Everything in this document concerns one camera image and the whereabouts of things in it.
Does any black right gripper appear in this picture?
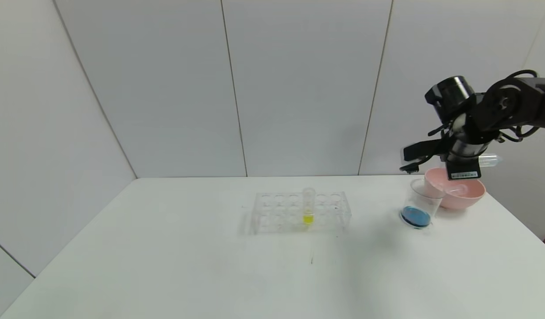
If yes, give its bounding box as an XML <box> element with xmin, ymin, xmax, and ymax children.
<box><xmin>445</xmin><ymin>139</ymin><xmax>490</xmax><ymax>181</ymax></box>

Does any red pigment test tube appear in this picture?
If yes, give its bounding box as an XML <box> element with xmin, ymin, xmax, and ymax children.
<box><xmin>445</xmin><ymin>184</ymin><xmax>470</xmax><ymax>198</ymax></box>

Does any blue pigment test tube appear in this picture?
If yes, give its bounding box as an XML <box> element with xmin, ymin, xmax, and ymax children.
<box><xmin>478</xmin><ymin>154</ymin><xmax>503</xmax><ymax>168</ymax></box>

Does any yellow pigment test tube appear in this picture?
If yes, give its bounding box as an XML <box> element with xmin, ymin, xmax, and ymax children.
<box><xmin>302</xmin><ymin>187</ymin><xmax>316</xmax><ymax>225</ymax></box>

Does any clear acrylic test tube rack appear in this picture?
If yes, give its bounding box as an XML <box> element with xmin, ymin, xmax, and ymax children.
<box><xmin>250</xmin><ymin>191</ymin><xmax>352</xmax><ymax>235</ymax></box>

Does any pink bowl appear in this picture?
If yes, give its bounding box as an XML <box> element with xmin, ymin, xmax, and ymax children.
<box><xmin>424</xmin><ymin>167</ymin><xmax>486</xmax><ymax>210</ymax></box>

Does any clear plastic beaker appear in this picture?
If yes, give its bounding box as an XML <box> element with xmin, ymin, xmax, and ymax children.
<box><xmin>400</xmin><ymin>179</ymin><xmax>445</xmax><ymax>230</ymax></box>

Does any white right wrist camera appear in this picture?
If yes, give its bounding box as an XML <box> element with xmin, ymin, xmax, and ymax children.
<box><xmin>400</xmin><ymin>138</ymin><xmax>450</xmax><ymax>174</ymax></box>

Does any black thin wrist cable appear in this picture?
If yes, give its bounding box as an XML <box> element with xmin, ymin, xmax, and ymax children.
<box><xmin>502</xmin><ymin>125</ymin><xmax>539</xmax><ymax>143</ymax></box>

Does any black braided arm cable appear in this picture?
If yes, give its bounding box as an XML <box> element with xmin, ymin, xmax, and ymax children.
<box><xmin>505</xmin><ymin>70</ymin><xmax>541</xmax><ymax>82</ymax></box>

